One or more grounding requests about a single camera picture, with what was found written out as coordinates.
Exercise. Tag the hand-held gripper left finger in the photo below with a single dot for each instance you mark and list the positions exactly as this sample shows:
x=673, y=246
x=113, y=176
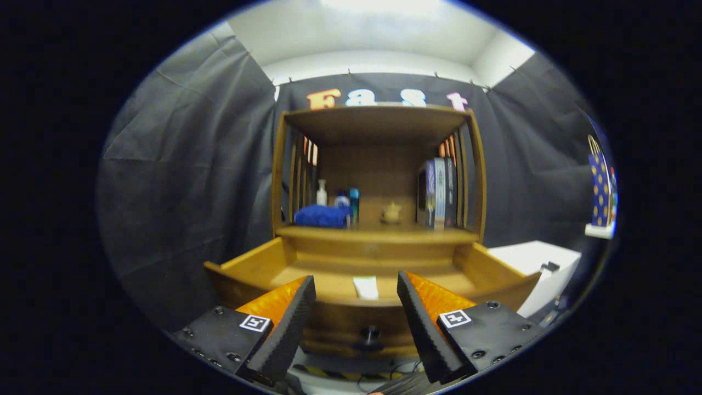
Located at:
x=288, y=329

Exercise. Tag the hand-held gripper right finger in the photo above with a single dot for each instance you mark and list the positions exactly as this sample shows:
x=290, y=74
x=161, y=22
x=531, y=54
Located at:
x=423, y=329

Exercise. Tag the white tube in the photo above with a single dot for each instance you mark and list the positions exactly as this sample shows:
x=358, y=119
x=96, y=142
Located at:
x=366, y=287

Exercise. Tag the wooden countertop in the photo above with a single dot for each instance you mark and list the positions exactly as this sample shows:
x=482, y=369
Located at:
x=384, y=233

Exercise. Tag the wooden cabinet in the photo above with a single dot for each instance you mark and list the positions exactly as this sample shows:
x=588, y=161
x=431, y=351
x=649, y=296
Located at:
x=378, y=164

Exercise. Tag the blue folded towel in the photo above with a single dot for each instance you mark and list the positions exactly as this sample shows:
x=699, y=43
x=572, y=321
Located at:
x=322, y=216

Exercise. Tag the beige lidded teacup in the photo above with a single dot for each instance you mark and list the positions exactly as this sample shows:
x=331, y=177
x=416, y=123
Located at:
x=391, y=214

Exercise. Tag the white box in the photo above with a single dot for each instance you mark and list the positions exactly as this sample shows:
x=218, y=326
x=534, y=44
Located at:
x=526, y=258

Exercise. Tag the white pump bottle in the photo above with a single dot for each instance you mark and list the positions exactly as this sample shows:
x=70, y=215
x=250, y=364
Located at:
x=322, y=196

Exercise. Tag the pale blue book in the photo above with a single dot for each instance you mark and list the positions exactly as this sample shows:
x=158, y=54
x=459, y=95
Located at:
x=439, y=192

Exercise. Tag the white bottle with blue cap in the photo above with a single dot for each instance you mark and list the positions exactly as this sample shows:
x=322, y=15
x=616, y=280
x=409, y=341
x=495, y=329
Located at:
x=341, y=201

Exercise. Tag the black book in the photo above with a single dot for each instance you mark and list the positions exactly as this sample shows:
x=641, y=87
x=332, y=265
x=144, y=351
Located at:
x=450, y=192

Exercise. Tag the teal bottle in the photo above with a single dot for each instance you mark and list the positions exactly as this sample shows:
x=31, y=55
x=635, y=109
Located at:
x=354, y=203

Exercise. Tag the black backdrop cloth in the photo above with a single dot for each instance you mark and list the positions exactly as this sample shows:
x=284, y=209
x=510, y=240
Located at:
x=181, y=181

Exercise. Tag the white side shelf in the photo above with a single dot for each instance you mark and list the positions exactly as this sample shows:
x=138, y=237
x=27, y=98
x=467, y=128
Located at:
x=598, y=231

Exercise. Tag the blue polka-dot gift bag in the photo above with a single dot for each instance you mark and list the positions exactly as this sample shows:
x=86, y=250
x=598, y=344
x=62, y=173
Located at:
x=599, y=192

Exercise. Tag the ceiling light panel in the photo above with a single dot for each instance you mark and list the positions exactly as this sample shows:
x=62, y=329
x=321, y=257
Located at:
x=384, y=5

